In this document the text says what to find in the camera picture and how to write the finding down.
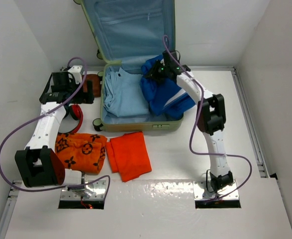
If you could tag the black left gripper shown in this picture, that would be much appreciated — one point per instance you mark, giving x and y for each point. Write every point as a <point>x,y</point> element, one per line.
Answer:
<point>84,97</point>

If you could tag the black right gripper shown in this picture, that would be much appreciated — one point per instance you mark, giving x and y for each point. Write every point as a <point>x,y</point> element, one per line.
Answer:
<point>152,73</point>

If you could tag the red black headphones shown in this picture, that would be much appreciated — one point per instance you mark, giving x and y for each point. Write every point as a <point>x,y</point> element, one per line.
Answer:
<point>76,113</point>

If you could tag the brown towel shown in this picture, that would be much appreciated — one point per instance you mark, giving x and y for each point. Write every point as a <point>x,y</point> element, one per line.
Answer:
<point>93,84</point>

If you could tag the royal blue shirt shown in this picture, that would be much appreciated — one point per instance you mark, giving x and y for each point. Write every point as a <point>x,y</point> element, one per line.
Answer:
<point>166,97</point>

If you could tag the light blue trousers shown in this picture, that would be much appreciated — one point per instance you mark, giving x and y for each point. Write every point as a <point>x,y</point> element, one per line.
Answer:
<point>123,96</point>

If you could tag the orange black patterned towel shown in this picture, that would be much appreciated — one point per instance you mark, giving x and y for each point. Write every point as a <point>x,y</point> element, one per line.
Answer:
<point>81,151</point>

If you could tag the plain orange shirt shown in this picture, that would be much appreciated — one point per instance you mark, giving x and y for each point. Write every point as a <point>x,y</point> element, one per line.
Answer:
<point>128,156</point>

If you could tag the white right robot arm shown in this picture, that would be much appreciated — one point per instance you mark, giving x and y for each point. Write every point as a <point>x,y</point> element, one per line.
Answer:
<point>210,117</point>

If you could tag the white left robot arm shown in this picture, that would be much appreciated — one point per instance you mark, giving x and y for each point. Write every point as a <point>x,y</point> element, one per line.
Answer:
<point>38,163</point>

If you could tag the light green suitcase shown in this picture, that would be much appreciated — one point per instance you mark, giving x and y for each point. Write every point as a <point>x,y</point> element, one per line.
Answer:
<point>127,33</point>

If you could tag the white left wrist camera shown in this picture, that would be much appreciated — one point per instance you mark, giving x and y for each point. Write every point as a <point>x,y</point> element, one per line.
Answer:
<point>77,72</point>

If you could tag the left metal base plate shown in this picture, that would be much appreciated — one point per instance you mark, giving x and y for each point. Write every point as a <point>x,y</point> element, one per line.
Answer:
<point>92,192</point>

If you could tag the metal base plate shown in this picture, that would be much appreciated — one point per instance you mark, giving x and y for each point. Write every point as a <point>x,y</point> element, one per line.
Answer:
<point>203,192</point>
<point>92,192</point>

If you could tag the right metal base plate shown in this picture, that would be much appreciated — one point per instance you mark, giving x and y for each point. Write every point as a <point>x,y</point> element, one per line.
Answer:
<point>203,192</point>

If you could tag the right aluminium table rail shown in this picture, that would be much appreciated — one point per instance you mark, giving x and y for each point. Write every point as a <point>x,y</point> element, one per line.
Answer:
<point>264,170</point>

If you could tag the aluminium table rail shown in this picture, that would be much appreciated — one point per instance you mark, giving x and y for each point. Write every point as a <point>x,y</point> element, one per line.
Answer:
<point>8,211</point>
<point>264,170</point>

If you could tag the left aluminium table rail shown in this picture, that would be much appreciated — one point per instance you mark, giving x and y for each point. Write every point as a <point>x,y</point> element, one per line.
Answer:
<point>8,211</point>

